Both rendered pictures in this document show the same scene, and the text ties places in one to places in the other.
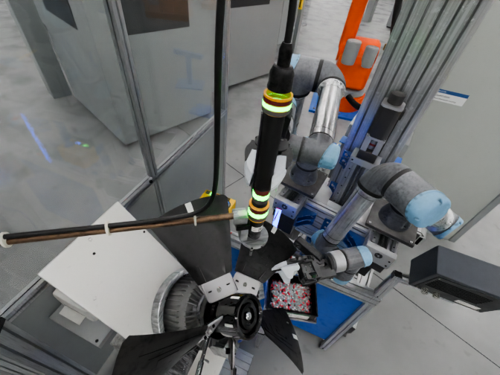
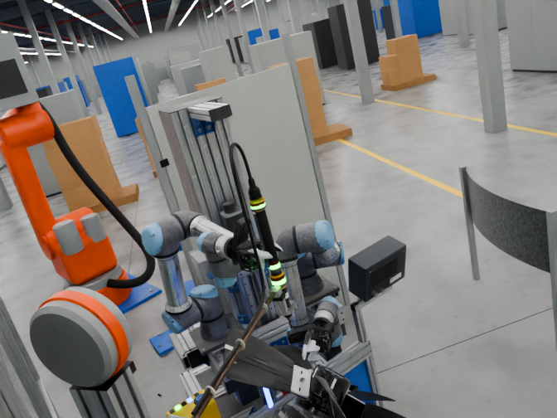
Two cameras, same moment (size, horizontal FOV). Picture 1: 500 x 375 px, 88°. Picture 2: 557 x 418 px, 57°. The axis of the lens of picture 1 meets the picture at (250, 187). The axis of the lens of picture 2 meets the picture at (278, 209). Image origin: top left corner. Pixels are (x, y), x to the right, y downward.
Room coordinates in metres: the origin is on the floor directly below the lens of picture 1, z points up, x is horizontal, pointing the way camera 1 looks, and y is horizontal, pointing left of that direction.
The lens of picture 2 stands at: (-0.60, 0.96, 2.26)
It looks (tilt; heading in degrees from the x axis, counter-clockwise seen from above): 19 degrees down; 312
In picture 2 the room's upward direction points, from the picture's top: 15 degrees counter-clockwise
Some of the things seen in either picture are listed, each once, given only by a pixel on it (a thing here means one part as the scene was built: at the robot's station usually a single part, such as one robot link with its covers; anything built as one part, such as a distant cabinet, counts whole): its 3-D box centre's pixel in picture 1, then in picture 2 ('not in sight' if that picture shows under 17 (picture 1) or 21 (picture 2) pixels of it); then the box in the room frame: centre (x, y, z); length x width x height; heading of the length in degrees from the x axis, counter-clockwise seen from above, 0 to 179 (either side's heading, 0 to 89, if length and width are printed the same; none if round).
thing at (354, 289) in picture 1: (286, 261); (291, 400); (0.68, -0.23, 0.82); 0.90 x 0.04 x 0.08; 72
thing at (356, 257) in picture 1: (353, 258); (327, 310); (0.52, -0.41, 1.17); 0.11 x 0.08 x 0.09; 109
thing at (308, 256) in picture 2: not in sight; (302, 258); (0.86, -0.73, 1.20); 0.13 x 0.12 x 0.14; 30
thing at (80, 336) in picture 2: not in sight; (81, 337); (0.15, 0.66, 1.88); 0.17 x 0.15 x 0.16; 162
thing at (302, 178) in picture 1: (305, 170); (214, 322); (1.09, -0.29, 1.09); 0.15 x 0.15 x 0.10
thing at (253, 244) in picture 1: (251, 225); (282, 297); (0.36, -0.01, 1.50); 0.09 x 0.07 x 0.10; 107
